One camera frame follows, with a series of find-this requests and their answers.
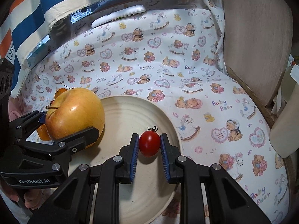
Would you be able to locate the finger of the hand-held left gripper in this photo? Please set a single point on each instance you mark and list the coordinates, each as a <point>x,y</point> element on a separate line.
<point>79,137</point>
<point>28,121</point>

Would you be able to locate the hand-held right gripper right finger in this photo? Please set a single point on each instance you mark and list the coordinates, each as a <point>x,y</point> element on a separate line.
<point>164,159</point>

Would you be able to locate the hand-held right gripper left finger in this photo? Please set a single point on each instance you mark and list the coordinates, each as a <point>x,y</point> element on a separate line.
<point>133,159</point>

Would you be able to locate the red cherry tomato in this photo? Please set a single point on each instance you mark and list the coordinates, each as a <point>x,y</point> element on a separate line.
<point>149,144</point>

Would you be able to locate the yellow-red apple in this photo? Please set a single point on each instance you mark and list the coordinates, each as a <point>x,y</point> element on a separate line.
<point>74,114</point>

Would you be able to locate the cream ceramic plate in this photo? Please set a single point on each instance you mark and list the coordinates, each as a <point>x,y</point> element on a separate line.
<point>130,114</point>

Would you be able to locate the person's left hand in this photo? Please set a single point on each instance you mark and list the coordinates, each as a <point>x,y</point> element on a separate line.
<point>35,200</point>

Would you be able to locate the pink cloth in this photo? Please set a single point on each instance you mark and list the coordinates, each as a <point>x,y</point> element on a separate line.
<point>14,112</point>

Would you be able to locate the white remote control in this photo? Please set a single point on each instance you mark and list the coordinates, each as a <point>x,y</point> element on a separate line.
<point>116,15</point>

